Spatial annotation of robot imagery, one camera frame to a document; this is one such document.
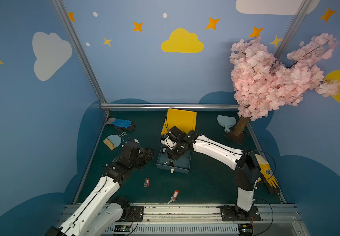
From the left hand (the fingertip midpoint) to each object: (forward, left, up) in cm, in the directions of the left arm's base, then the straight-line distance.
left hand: (154, 150), depth 77 cm
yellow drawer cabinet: (+20, -17, +1) cm, 27 cm away
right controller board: (-32, -48, -21) cm, 61 cm away
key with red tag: (-18, -12, -19) cm, 29 cm away
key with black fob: (0, -8, -12) cm, 15 cm away
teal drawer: (-4, -15, -9) cm, 18 cm away
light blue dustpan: (+39, -53, -20) cm, 69 cm away
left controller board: (-33, +14, -20) cm, 41 cm away
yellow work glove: (-3, -66, -15) cm, 68 cm away
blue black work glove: (+31, +30, -17) cm, 46 cm away
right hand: (+2, -10, -8) cm, 13 cm away
